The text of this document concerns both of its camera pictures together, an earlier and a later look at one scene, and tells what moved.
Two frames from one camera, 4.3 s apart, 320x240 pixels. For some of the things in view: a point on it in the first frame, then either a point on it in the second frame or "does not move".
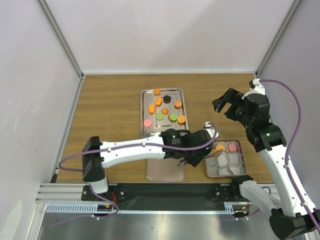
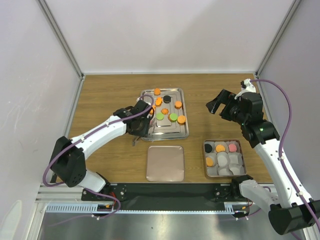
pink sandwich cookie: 232,147 does not move
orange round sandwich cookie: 219,147 does not move
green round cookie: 159,116 does not move
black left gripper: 194,161 to 143,133
